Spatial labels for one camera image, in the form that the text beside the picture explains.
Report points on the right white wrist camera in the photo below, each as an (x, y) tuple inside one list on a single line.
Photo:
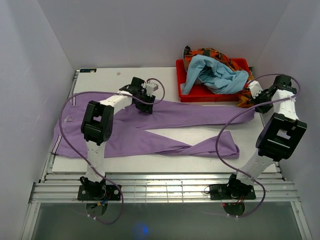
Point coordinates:
[(255, 89)]

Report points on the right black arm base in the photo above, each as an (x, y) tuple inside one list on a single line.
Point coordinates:
[(217, 193)]

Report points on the aluminium rail frame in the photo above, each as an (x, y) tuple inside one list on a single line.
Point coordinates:
[(153, 179)]

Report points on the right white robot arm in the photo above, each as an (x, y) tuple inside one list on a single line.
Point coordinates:
[(278, 139)]

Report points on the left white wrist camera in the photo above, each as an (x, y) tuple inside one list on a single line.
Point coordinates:
[(150, 87)]

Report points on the red plastic bin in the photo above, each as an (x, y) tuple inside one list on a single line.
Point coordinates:
[(198, 93)]

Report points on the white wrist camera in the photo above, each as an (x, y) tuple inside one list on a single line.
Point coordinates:
[(150, 87), (255, 89)]

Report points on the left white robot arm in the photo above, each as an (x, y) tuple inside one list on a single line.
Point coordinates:
[(97, 126)]

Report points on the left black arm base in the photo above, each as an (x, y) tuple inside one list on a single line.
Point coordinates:
[(112, 192)]

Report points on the black label sticker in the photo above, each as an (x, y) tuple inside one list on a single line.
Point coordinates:
[(88, 70)]

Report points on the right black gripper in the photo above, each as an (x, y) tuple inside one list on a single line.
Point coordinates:
[(262, 110)]

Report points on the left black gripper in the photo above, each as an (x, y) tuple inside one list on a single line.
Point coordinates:
[(147, 108)]

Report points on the light blue trousers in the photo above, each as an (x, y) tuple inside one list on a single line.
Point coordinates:
[(214, 75)]

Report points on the orange camouflage trousers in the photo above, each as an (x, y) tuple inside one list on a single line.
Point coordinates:
[(245, 95)]

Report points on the purple trousers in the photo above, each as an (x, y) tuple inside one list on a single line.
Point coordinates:
[(131, 134)]

